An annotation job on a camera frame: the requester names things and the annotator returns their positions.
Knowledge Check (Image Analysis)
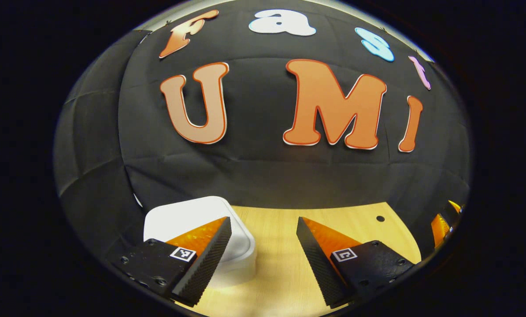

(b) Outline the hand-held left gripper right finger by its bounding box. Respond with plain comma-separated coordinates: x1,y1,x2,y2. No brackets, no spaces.
296,216,415,309

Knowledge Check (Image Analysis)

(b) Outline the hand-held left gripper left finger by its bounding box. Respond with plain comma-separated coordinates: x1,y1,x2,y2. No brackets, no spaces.
108,216,233,307

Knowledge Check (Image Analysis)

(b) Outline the white desktop garbage bin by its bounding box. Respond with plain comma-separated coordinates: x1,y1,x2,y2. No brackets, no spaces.
143,196,257,289

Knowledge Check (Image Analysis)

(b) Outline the wooden desktop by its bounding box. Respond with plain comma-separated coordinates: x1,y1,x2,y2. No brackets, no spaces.
175,202,422,317

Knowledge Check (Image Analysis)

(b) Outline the black backdrop cloth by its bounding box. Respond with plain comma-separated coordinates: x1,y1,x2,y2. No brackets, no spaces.
54,4,471,265

